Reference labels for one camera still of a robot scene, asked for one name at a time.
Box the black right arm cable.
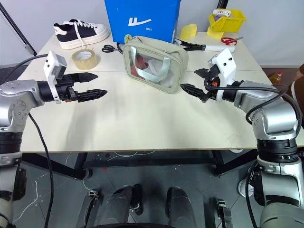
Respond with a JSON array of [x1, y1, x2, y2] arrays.
[[203, 78, 301, 133]]

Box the black white handled tool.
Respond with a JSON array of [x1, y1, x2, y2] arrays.
[[174, 38, 236, 53]]

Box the yellow sponge piece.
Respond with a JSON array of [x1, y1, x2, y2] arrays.
[[180, 23, 198, 41]]

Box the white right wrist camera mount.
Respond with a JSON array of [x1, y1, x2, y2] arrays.
[[207, 48, 237, 101]]

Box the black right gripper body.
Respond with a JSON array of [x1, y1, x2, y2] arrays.
[[204, 64, 223, 101]]

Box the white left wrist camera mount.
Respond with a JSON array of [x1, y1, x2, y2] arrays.
[[43, 50, 68, 105]]

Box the black tripod leg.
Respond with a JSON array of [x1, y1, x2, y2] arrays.
[[0, 2, 38, 57]]

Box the white cord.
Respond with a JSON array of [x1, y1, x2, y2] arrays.
[[106, 150, 158, 162]]

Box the black handled scissors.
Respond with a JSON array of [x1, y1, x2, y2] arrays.
[[101, 44, 124, 54]]

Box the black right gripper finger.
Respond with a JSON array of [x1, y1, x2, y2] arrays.
[[180, 83, 210, 104], [194, 68, 211, 79]]

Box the clear packing tape roll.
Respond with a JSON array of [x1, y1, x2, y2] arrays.
[[71, 49, 96, 70]]

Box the bystander person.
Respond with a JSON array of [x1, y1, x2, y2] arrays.
[[290, 63, 304, 102]]

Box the white power strip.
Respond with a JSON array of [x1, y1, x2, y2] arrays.
[[211, 8, 231, 18]]

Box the black and white sneaker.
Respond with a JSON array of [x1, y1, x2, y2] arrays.
[[53, 19, 111, 50]]

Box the white shoe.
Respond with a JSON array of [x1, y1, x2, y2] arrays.
[[237, 176, 250, 197]]

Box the orange liquid bottle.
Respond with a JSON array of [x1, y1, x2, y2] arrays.
[[268, 71, 285, 86]]

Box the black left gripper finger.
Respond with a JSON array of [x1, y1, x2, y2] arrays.
[[71, 72, 99, 84], [76, 89, 108, 104]]

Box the black stand foot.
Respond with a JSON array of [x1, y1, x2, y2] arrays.
[[212, 197, 232, 228], [78, 189, 101, 228]]

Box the beige transparent toiletry bag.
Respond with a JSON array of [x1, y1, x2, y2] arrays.
[[122, 36, 190, 95]]

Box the blue box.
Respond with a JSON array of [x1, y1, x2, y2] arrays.
[[104, 0, 181, 45]]

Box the dark rounded robot leg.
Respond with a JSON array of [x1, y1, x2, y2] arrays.
[[165, 187, 196, 228], [104, 184, 143, 228]]

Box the yellow plastic bin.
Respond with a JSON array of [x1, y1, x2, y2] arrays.
[[206, 9, 247, 40]]

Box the red handled scissors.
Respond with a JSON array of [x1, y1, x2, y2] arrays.
[[220, 36, 244, 47]]

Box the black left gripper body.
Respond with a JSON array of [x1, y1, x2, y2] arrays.
[[56, 74, 80, 103]]

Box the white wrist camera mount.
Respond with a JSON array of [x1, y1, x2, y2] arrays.
[[207, 48, 237, 101], [43, 50, 68, 105]]

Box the black table frame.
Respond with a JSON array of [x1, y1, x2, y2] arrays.
[[20, 149, 260, 180]]

